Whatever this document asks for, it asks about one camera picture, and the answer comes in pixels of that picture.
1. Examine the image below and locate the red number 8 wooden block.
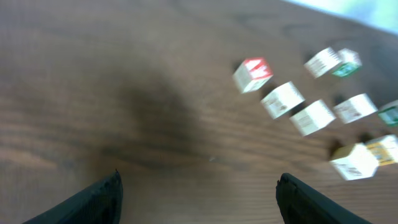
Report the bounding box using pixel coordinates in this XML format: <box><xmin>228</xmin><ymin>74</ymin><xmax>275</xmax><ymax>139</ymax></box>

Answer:
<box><xmin>290</xmin><ymin>100</ymin><xmax>336</xmax><ymax>136</ymax></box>

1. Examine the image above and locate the red letter A wooden block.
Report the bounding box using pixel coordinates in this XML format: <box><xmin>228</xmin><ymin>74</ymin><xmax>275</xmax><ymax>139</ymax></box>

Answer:
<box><xmin>233</xmin><ymin>57</ymin><xmax>274</xmax><ymax>93</ymax></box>

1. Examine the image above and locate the green letter Z wooden block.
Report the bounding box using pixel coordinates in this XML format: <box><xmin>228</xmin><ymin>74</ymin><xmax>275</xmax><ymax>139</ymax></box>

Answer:
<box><xmin>332</xmin><ymin>48</ymin><xmax>363</xmax><ymax>77</ymax></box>

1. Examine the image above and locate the letter B wooden block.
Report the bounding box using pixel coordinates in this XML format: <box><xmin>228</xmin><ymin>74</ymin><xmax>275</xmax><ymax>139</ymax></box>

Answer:
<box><xmin>304</xmin><ymin>47</ymin><xmax>342</xmax><ymax>78</ymax></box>

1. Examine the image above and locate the yellow wooden block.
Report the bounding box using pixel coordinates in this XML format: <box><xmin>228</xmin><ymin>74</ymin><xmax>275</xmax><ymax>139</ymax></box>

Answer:
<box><xmin>329</xmin><ymin>143</ymin><xmax>379</xmax><ymax>180</ymax></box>

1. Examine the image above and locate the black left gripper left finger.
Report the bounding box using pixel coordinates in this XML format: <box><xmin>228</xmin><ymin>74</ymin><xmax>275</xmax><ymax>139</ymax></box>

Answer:
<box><xmin>24</xmin><ymin>171</ymin><xmax>123</xmax><ymax>224</ymax></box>

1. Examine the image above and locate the wooden block green side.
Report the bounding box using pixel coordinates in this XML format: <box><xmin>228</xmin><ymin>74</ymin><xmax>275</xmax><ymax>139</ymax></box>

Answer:
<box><xmin>334</xmin><ymin>93</ymin><xmax>377</xmax><ymax>124</ymax></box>

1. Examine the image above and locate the yellow blue letter K block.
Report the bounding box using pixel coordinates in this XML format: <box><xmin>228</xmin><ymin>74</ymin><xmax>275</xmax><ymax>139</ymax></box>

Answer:
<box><xmin>365</xmin><ymin>134</ymin><xmax>397</xmax><ymax>166</ymax></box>

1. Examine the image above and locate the green trimmed wooden block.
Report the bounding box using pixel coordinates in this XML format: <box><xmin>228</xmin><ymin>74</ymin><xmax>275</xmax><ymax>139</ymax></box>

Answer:
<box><xmin>378</xmin><ymin>100</ymin><xmax>397</xmax><ymax>126</ymax></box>

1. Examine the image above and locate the green letter J wooden block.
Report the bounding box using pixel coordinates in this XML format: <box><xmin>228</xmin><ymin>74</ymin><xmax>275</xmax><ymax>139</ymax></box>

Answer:
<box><xmin>261</xmin><ymin>82</ymin><xmax>305</xmax><ymax>119</ymax></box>

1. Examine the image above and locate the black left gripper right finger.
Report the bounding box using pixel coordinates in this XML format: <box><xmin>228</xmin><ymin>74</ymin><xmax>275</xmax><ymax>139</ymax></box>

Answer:
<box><xmin>275</xmin><ymin>173</ymin><xmax>370</xmax><ymax>224</ymax></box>

